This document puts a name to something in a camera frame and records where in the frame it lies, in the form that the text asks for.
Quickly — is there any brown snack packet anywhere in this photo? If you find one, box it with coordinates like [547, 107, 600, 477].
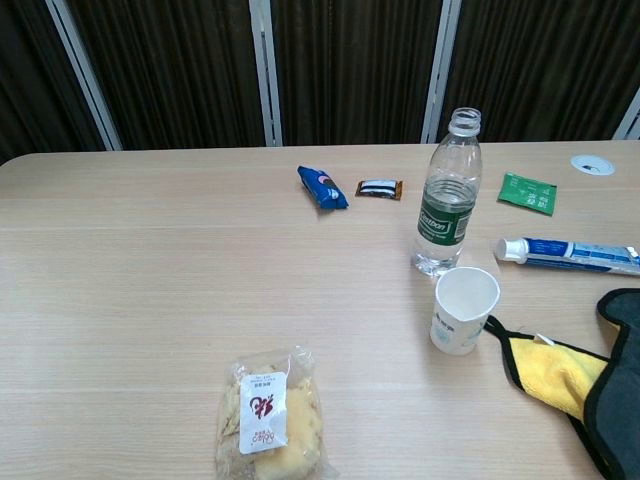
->
[355, 178, 405, 202]

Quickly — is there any blue cookie packet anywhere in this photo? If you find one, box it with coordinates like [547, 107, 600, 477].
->
[296, 165, 351, 213]

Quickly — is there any yellow grey microfibre cloth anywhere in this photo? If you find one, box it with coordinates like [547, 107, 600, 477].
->
[482, 287, 640, 480]

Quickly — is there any clear bagged pastry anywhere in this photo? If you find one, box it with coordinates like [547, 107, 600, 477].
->
[214, 344, 339, 480]

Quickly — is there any green sachet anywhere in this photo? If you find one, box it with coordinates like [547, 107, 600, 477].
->
[496, 172, 558, 217]

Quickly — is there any white blue toothpaste tube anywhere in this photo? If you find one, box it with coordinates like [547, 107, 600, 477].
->
[495, 236, 640, 277]

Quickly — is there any black folding screen grey frame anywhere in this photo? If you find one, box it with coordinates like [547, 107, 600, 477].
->
[0, 0, 640, 166]

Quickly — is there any transparent plastic water bottle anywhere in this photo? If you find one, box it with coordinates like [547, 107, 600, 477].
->
[410, 106, 484, 278]

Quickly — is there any white table cable grommet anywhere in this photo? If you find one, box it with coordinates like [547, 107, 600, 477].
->
[570, 154, 616, 176]

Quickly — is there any white paper cup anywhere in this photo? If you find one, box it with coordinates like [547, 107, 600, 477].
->
[429, 266, 502, 357]

